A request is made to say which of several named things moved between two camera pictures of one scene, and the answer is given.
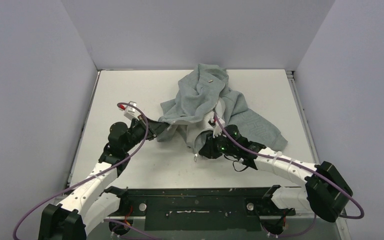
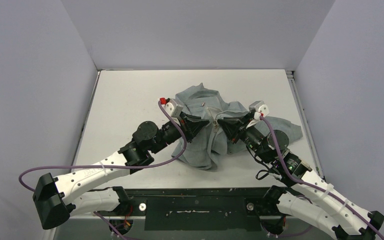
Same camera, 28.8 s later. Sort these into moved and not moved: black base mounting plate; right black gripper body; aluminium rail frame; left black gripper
Moved: left black gripper; right black gripper body
Not moved: black base mounting plate; aluminium rail frame
